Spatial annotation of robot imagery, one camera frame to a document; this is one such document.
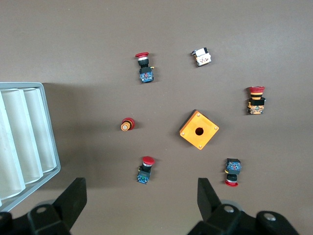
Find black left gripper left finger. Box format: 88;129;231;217
27;177;88;235

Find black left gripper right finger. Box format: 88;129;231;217
188;178;247;235

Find grey ribbed plastic tray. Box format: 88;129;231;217
0;82;61;212

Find red orange emergency stop head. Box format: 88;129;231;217
120;117;136;132

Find small orange black block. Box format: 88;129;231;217
190;47;212;67

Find red mushroom push button switch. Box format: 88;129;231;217
136;156;156;185
224;158;242;188
134;51;156;84

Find orange button enclosure box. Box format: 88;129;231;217
179;109;220;151

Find red yellow emergency stop switch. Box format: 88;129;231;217
246;85;267;116

